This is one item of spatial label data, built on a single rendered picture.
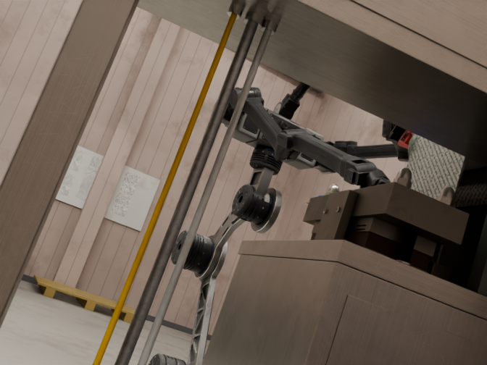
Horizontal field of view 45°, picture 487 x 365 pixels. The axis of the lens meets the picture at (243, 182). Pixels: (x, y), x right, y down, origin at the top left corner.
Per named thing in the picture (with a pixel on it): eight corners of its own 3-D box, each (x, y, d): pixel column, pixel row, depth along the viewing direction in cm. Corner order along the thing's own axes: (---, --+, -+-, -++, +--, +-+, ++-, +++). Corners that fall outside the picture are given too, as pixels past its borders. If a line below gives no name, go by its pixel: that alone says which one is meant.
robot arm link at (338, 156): (277, 129, 194) (305, 127, 198) (275, 145, 195) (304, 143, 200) (352, 168, 157) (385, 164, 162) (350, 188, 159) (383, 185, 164)
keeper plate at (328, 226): (321, 245, 123) (337, 196, 125) (341, 245, 114) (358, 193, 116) (311, 240, 123) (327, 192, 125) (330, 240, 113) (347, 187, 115)
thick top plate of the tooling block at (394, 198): (360, 244, 144) (367, 221, 145) (461, 245, 105) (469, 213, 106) (302, 221, 140) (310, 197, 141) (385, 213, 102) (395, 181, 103)
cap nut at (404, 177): (403, 195, 110) (409, 172, 111) (413, 193, 106) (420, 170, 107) (386, 187, 109) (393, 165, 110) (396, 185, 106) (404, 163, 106)
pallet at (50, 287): (125, 314, 826) (128, 305, 828) (143, 327, 739) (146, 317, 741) (27, 282, 774) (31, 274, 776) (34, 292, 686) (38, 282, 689)
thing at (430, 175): (388, 232, 142) (409, 162, 145) (446, 231, 119) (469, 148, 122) (386, 232, 141) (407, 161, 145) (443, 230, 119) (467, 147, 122)
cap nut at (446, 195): (445, 213, 112) (451, 191, 113) (456, 212, 108) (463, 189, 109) (429, 206, 111) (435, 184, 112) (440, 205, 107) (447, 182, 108)
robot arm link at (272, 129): (277, 169, 197) (302, 167, 202) (285, 136, 189) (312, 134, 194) (227, 101, 228) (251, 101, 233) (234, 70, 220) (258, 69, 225)
